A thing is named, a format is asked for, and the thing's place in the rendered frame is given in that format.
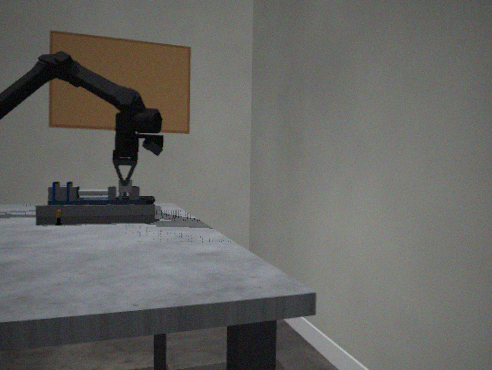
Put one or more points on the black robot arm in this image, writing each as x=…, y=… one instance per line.
x=148, y=120

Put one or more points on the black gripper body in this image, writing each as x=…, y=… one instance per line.
x=120, y=138

